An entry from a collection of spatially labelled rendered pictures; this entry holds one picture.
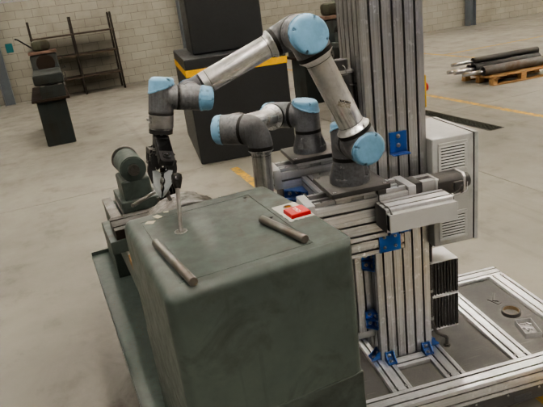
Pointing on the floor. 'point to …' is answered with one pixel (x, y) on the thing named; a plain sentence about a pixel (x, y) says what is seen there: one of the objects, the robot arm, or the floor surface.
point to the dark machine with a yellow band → (228, 17)
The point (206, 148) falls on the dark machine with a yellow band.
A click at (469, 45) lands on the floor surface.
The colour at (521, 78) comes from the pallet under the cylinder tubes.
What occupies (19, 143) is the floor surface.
